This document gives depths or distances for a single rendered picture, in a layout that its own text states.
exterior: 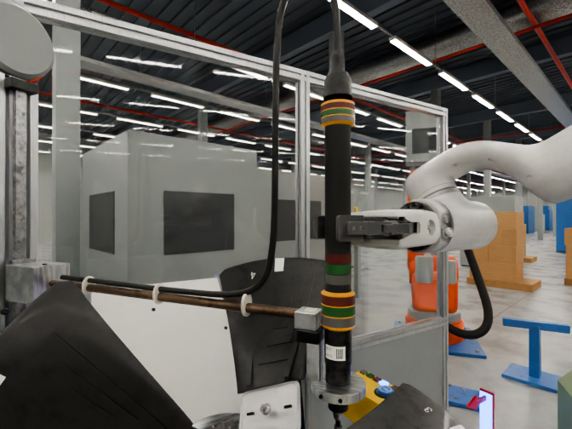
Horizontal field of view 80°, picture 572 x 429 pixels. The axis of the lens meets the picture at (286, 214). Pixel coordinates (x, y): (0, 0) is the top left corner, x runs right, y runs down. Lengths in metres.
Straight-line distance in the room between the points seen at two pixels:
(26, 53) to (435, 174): 0.87
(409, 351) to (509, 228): 6.81
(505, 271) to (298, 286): 8.01
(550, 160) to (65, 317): 0.63
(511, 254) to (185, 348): 8.00
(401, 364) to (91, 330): 1.48
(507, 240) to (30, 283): 8.21
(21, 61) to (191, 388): 0.76
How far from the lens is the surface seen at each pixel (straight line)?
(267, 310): 0.49
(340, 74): 0.46
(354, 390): 0.47
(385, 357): 1.66
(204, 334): 0.76
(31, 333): 0.47
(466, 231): 0.59
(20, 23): 0.99
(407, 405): 0.70
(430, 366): 1.93
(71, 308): 0.46
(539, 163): 0.57
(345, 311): 0.44
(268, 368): 0.53
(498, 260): 8.52
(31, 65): 0.97
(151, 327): 0.75
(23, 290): 0.83
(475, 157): 0.60
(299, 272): 0.61
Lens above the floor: 1.51
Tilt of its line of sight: level
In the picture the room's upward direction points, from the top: straight up
